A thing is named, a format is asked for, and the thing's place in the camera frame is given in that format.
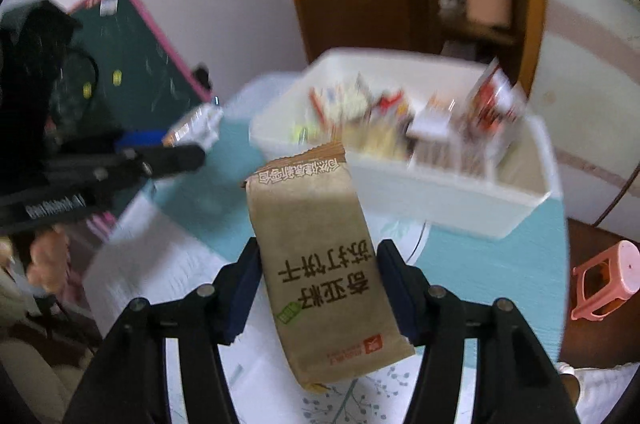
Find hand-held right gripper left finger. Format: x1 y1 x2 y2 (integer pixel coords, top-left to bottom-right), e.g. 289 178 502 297
62 236 263 424

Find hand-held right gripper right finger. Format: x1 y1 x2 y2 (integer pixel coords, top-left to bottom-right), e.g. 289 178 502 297
376 240 583 424

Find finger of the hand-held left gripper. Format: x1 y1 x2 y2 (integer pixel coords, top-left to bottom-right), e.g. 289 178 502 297
85 144 207 192
114 130 173 152

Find brown kraft biscuit packet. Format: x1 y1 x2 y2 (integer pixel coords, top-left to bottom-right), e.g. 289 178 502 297
242 142 417 392

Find white plastic bin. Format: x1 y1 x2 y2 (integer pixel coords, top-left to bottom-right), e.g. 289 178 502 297
248 47 563 241

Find person's left hand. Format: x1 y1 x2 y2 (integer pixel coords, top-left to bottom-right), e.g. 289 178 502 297
25 226 71 295

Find black clip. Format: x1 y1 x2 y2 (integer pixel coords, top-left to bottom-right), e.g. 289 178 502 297
192 64 216 102

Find pile of mixed snack packets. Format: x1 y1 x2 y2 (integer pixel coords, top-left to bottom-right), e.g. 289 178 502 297
292 58 526 177

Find pink plastic stool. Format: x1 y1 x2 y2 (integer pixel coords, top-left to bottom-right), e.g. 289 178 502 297
570 240 640 322

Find checked blanket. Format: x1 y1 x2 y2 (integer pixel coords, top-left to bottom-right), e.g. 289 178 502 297
572 364 636 424

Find floral sliding wardrobe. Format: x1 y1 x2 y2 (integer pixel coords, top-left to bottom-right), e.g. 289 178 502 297
530 0 640 225

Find green chalkboard with pink frame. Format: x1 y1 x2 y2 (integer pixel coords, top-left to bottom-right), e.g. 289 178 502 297
67 0 213 135

